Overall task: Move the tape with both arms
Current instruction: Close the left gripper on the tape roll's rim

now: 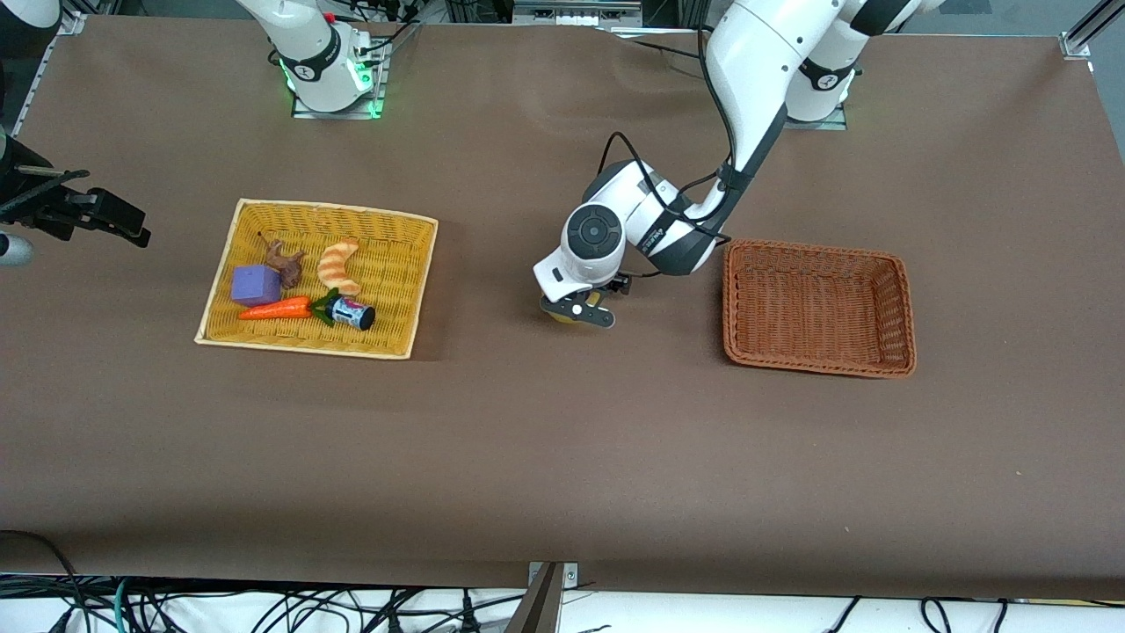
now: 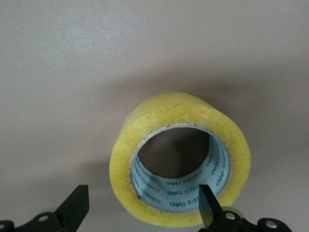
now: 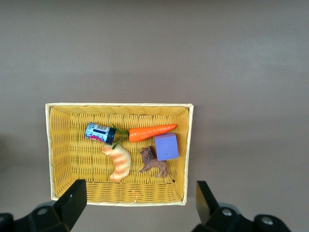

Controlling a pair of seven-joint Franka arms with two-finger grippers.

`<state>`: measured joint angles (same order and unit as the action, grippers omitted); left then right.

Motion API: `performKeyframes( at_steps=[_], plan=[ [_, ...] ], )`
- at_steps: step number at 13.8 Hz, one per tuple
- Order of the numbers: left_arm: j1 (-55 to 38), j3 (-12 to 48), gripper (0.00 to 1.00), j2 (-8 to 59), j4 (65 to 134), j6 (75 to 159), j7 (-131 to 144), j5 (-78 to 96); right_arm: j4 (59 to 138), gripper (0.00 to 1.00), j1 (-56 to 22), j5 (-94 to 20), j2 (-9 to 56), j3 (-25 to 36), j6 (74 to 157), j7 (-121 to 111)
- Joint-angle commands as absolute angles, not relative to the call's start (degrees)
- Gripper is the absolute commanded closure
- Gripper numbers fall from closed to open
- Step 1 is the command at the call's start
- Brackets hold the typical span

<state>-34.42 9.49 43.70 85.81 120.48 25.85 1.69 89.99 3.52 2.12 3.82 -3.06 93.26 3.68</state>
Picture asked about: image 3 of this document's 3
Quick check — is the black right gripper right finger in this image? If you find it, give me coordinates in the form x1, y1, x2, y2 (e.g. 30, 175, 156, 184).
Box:
192, 180, 293, 232

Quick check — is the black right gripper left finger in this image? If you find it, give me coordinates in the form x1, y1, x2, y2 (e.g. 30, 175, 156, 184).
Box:
13, 179, 88, 232

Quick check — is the yellow wicker tray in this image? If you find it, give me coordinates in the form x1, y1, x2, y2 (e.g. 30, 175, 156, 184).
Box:
45, 102, 195, 207

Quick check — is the toy croissant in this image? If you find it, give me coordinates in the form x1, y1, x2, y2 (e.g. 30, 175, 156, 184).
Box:
101, 144, 132, 183

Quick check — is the brown toy lion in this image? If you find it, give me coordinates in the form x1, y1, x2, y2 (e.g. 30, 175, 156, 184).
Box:
139, 145, 176, 184

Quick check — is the purple foam cube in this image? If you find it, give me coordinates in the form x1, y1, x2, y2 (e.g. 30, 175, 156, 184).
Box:
154, 132, 180, 162

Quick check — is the small black-capped can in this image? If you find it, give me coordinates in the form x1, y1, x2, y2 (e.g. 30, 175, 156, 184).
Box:
84, 122, 117, 145

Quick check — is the orange toy carrot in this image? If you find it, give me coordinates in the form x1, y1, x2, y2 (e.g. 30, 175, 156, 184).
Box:
110, 123, 178, 149

